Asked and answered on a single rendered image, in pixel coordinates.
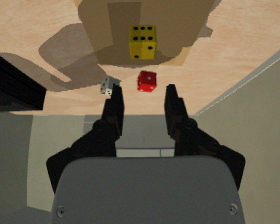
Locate white die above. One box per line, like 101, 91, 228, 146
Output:
100, 76, 120, 96

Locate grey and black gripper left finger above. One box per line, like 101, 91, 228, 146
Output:
46, 85, 125, 195

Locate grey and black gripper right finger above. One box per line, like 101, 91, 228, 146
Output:
164, 84, 245, 191

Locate red die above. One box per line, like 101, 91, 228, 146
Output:
137, 71, 157, 92

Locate tan flat mat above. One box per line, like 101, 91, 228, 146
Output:
74, 0, 215, 66

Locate yellow die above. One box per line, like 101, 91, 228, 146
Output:
129, 25, 157, 59

